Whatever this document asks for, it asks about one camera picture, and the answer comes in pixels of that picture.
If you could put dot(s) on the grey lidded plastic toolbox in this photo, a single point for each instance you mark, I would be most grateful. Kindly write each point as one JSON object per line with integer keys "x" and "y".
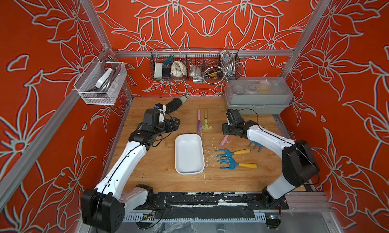
{"x": 264, "y": 96}

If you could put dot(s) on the white plastic storage box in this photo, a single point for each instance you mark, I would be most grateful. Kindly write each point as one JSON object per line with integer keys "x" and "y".
{"x": 189, "y": 155}

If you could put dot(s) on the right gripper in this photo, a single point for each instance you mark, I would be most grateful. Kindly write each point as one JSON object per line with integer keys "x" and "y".
{"x": 224, "y": 126}

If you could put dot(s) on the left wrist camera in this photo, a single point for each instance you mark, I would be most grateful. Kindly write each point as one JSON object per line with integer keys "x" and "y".
{"x": 160, "y": 107}

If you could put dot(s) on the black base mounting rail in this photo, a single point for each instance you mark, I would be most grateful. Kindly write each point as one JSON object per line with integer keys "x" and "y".
{"x": 250, "y": 200}

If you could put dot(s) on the green rake wooden handle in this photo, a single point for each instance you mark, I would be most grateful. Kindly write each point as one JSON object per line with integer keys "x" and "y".
{"x": 206, "y": 125}

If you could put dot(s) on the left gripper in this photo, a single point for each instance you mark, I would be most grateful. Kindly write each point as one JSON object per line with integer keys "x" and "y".
{"x": 174, "y": 125}

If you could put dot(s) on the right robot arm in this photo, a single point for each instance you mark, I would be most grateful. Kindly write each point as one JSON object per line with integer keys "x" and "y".
{"x": 299, "y": 164}

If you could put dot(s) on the white box in basket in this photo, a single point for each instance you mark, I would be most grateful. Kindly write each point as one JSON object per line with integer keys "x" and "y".
{"x": 158, "y": 70}

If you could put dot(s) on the blue rake yellow handle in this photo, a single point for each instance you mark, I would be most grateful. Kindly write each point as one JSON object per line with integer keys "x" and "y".
{"x": 228, "y": 154}
{"x": 231, "y": 164}

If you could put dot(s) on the white wire wall basket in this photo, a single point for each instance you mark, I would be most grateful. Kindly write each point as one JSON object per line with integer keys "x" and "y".
{"x": 101, "y": 83}

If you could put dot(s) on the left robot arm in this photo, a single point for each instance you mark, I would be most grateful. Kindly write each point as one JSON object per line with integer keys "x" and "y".
{"x": 104, "y": 207}

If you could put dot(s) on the wide purple fork pink handle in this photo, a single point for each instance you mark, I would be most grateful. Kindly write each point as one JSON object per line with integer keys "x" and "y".
{"x": 224, "y": 140}

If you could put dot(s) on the black wire wall basket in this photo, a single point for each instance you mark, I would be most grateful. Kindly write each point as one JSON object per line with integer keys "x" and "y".
{"x": 208, "y": 66}

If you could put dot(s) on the white cloth in basket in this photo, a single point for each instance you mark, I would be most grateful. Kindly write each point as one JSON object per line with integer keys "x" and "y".
{"x": 178, "y": 69}

